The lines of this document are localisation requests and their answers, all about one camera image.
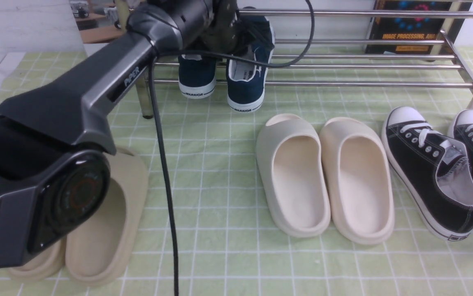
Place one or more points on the cream slide slipper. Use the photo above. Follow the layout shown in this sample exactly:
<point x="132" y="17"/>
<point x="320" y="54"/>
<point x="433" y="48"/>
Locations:
<point x="358" y="181"/>
<point x="288" y="154"/>

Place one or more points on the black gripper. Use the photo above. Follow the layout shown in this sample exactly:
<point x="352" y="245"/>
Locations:
<point x="232" y="33"/>

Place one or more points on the tan slide slipper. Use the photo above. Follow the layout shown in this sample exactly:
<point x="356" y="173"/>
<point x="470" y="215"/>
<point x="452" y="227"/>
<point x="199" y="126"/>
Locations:
<point x="99" y="250"/>
<point x="44" y="265"/>

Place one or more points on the cream right slide slipper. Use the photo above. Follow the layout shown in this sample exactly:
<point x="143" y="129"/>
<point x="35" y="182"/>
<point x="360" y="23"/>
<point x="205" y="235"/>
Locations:
<point x="358" y="181"/>

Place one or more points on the cream left slide slipper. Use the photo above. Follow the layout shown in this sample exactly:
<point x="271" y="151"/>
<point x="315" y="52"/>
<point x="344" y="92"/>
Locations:
<point x="288" y="154"/>

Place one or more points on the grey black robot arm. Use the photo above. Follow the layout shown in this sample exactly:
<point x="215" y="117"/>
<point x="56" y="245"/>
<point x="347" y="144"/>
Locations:
<point x="53" y="171"/>

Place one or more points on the tan right slide slipper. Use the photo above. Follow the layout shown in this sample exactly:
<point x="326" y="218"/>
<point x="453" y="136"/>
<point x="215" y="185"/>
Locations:
<point x="99" y="250"/>

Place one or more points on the tan left slide slipper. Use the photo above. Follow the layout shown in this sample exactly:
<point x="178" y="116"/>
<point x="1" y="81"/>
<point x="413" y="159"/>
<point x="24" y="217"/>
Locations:
<point x="44" y="265"/>

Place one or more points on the navy slip-on shoe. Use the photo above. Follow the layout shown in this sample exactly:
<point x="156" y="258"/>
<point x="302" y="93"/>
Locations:
<point x="197" y="76"/>
<point x="246" y="82"/>

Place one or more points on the dark image processing book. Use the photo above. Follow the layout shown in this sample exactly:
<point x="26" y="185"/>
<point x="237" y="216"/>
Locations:
<point x="408" y="28"/>

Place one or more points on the metal shoe rack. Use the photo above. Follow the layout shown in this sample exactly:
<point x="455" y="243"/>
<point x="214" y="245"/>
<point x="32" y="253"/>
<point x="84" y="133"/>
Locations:
<point x="442" y="56"/>

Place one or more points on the black left canvas sneaker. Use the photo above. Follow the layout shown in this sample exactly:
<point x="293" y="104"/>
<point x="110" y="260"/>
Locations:
<point x="435" y="168"/>

